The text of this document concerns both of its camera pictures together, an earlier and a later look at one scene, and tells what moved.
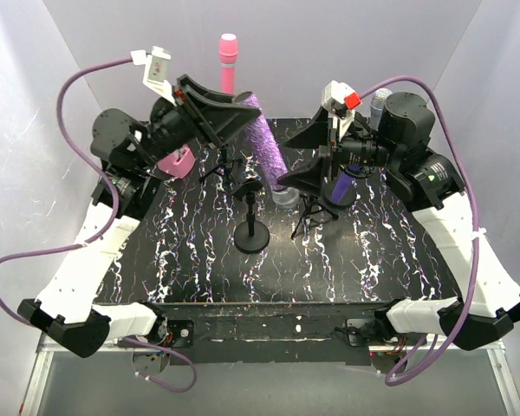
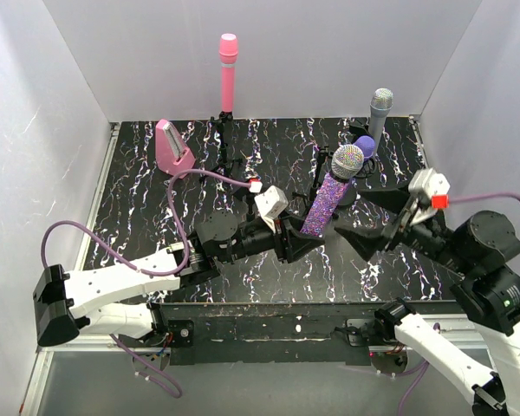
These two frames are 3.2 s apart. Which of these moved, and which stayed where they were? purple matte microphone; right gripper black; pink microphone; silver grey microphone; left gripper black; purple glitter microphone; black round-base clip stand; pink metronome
Moved: left gripper black; purple matte microphone; black round-base clip stand; purple glitter microphone; right gripper black
Stayed: pink metronome; silver grey microphone; pink microphone
